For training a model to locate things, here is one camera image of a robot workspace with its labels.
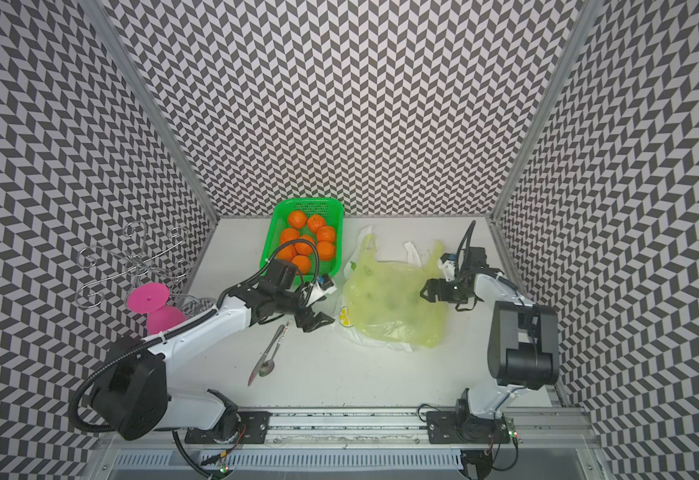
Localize orange fruit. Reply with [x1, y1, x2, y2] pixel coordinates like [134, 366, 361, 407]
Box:
[280, 227, 301, 244]
[288, 210, 308, 230]
[295, 234, 316, 256]
[316, 225, 338, 244]
[317, 241, 337, 261]
[307, 214, 327, 234]
[277, 245, 298, 262]
[291, 255, 312, 275]

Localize yellow-green plastic bag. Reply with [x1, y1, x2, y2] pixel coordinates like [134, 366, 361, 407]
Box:
[340, 232, 449, 350]

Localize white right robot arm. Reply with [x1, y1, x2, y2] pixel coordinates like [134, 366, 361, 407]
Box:
[419, 247, 561, 425]

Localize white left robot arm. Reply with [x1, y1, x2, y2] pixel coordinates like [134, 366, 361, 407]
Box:
[68, 259, 336, 440]

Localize metal knife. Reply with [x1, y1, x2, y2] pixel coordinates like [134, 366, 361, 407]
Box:
[248, 322, 291, 386]

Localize green plastic basket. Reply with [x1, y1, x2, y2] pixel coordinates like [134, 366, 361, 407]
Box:
[260, 198, 345, 277]

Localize metal spoon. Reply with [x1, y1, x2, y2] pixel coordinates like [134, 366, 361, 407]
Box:
[258, 322, 292, 377]

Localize pink plastic cup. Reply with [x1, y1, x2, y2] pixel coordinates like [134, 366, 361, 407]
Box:
[127, 282, 187, 335]

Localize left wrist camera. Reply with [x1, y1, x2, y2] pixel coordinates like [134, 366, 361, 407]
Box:
[311, 274, 337, 301]

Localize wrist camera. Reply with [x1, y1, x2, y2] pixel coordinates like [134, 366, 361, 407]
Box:
[311, 274, 337, 301]
[437, 253, 459, 282]

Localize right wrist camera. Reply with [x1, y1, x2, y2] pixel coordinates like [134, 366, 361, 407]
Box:
[437, 253, 459, 282]

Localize metal wire rack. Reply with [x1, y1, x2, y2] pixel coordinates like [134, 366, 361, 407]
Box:
[75, 220, 188, 310]

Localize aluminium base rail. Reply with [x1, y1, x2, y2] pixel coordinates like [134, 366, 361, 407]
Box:
[82, 407, 609, 479]

